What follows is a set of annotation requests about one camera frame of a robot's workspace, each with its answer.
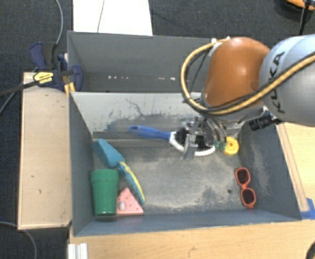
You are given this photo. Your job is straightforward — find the pale wood board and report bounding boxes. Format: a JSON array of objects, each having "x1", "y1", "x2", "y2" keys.
[{"x1": 17, "y1": 71, "x2": 73, "y2": 230}]

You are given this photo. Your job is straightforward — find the orange sunglasses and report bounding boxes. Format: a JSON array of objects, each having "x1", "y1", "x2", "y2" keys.
[{"x1": 234, "y1": 167, "x2": 257, "y2": 209}]

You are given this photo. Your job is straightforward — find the black cylinder on white bracket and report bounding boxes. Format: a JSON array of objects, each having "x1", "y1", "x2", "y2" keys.
[{"x1": 248, "y1": 108, "x2": 281, "y2": 131}]

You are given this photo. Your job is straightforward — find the blue and yellow flat toy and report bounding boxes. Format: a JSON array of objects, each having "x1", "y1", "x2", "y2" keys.
[{"x1": 116, "y1": 161, "x2": 146, "y2": 206}]

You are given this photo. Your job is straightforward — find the green cup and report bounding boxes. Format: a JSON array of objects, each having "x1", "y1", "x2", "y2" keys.
[{"x1": 90, "y1": 168, "x2": 120, "y2": 217}]

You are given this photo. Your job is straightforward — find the pink wedge toy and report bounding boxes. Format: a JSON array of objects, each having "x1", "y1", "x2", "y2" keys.
[{"x1": 115, "y1": 187, "x2": 145, "y2": 216}]

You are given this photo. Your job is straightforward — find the yellow ring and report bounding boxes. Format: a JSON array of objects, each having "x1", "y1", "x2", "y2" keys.
[{"x1": 221, "y1": 136, "x2": 240, "y2": 156}]

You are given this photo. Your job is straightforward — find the grey metal bin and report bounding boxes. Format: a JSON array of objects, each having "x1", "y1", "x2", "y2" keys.
[{"x1": 66, "y1": 30, "x2": 303, "y2": 237}]

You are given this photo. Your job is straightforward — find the blue handled white brush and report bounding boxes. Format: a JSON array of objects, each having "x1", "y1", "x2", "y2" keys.
[{"x1": 127, "y1": 125, "x2": 217, "y2": 157}]

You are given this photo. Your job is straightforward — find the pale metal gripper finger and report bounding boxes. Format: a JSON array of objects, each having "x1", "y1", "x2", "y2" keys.
[{"x1": 183, "y1": 133, "x2": 199, "y2": 161}]

